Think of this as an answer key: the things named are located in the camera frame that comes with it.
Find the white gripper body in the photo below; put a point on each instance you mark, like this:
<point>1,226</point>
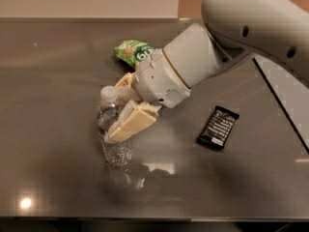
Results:
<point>158,78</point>

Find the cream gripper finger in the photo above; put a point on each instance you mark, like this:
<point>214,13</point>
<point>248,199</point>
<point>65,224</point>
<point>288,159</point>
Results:
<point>135,117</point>
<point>126,89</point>

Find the grey side table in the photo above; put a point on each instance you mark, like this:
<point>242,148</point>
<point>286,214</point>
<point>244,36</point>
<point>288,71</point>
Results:
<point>292,95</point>

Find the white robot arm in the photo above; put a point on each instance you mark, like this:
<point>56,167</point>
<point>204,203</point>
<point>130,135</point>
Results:
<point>232,31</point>

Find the black candy bar wrapper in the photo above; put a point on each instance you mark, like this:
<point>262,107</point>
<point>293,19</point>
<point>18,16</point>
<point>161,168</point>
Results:
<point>217,129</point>

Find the clear plastic water bottle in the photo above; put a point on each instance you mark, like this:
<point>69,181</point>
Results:
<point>117,153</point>

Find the green rice chip bag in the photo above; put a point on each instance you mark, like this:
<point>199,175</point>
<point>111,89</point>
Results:
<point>133,52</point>

